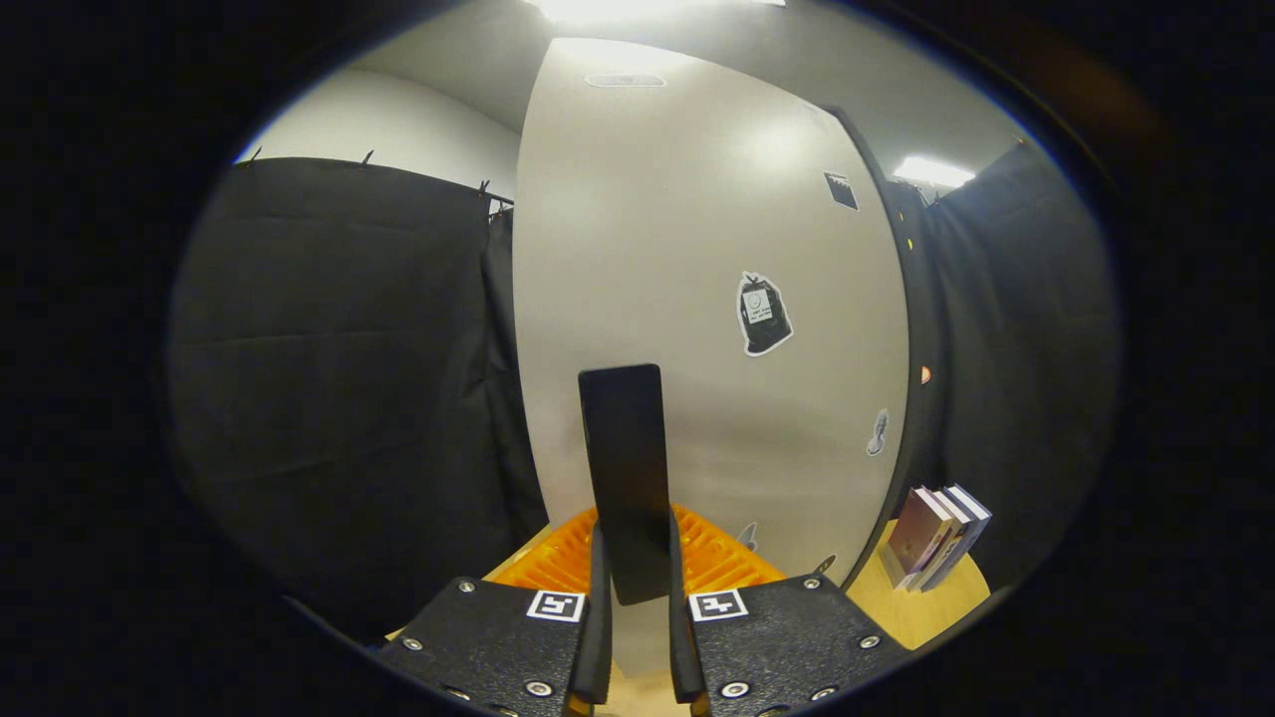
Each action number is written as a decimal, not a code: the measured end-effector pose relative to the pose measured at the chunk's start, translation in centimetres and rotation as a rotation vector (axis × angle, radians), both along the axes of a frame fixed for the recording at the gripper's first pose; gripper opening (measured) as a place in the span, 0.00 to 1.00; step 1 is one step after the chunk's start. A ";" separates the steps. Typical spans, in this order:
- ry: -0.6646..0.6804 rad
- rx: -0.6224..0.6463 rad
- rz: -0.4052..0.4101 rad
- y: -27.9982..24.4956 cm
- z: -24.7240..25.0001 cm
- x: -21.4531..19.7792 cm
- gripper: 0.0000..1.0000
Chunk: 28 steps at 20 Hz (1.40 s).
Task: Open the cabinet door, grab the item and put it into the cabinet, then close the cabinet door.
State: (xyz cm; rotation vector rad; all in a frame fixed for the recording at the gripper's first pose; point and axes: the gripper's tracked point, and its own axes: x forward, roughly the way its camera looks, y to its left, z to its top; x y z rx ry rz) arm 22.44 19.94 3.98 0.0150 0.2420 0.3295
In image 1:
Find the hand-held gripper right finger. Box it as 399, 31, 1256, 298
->
669, 506, 909, 717

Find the large ceiling light panel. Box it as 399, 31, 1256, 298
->
528, 0, 788, 26

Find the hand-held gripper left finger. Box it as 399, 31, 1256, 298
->
377, 506, 615, 717

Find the grey spine book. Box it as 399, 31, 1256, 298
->
921, 488, 977, 591

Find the brown cover book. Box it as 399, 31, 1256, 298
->
881, 487, 955, 591

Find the light grey cabinet door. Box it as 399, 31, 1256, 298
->
510, 38, 912, 678

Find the rectangular ceiling light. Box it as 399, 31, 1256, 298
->
893, 155, 977, 188

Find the dark grey cabinet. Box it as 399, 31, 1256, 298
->
822, 103, 932, 594

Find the black backdrop cloth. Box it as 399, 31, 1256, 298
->
164, 139, 1127, 638

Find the black door handle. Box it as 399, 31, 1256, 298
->
578, 363, 674, 606

